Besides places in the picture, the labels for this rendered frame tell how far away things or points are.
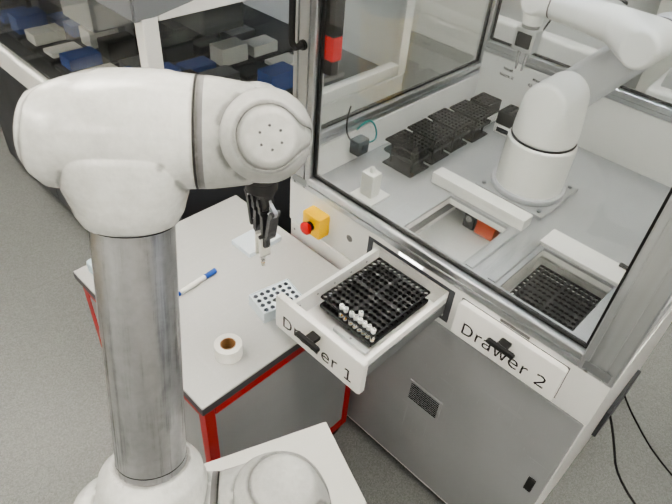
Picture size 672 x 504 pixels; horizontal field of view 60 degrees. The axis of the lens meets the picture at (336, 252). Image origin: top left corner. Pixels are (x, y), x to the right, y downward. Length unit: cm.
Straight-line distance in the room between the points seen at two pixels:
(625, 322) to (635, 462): 133
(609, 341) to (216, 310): 96
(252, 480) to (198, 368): 61
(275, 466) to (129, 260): 40
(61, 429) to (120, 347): 165
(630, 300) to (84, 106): 100
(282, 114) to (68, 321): 222
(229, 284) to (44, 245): 164
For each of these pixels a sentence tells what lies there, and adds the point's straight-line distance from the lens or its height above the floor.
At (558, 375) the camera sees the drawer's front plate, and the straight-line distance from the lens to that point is 142.
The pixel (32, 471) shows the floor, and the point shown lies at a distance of 235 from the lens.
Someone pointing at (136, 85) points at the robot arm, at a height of 165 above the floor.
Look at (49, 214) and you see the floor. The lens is 336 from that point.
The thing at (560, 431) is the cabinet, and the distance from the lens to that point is 156.
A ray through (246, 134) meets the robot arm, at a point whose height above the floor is 163.
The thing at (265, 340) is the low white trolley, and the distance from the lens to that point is 153.
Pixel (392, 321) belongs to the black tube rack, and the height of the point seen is 90.
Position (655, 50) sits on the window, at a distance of 108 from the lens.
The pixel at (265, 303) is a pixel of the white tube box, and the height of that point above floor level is 80.
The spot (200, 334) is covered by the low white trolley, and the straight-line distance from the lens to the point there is 156.
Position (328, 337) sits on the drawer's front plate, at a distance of 132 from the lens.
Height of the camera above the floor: 193
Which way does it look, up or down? 41 degrees down
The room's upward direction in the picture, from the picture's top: 5 degrees clockwise
